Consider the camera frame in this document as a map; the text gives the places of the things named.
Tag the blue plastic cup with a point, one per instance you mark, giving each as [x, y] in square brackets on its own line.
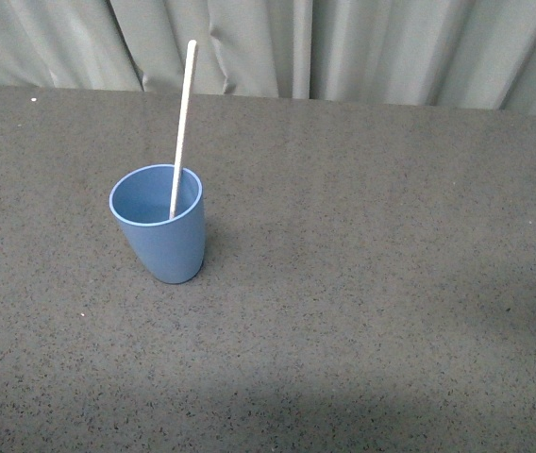
[171, 249]

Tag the white chopstick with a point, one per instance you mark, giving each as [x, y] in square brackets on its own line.
[189, 70]

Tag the grey curtain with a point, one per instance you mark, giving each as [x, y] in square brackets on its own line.
[464, 54]

